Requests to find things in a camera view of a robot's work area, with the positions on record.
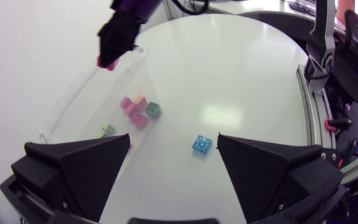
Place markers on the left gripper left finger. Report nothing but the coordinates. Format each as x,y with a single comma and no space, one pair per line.
82,174

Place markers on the pink toy brick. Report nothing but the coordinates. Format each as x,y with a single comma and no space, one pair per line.
139,120
125,102
132,110

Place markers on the orange toy brick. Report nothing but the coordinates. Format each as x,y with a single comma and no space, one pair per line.
141,101

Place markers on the dark green toy brick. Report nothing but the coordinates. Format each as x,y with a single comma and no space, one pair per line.
153,109

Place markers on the translucent blue toy brick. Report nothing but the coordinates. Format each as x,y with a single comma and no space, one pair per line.
202,145

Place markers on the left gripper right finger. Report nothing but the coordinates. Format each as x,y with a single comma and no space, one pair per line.
259,174

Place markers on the red toy brick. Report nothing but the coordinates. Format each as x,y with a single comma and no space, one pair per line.
113,66

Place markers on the clear plastic container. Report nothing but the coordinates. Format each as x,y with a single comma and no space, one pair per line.
104,93

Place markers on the light green toy brick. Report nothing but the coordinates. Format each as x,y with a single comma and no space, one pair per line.
100,134
108,129

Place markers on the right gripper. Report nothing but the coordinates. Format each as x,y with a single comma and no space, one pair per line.
135,7

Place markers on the black office chair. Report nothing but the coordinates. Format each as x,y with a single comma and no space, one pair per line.
356,56

